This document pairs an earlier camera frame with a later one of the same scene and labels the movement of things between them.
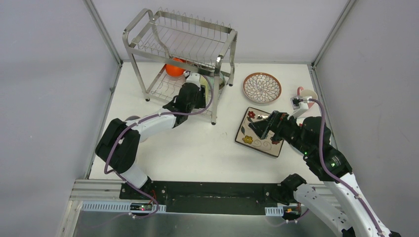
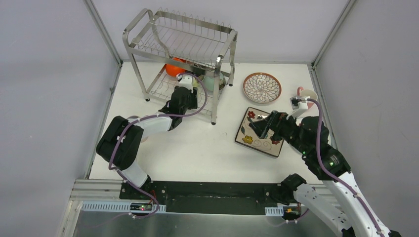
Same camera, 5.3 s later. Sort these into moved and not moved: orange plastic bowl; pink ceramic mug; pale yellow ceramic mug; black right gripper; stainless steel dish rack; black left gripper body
Moved: pale yellow ceramic mug; black left gripper body
Not moved: black right gripper; pink ceramic mug; stainless steel dish rack; orange plastic bowl
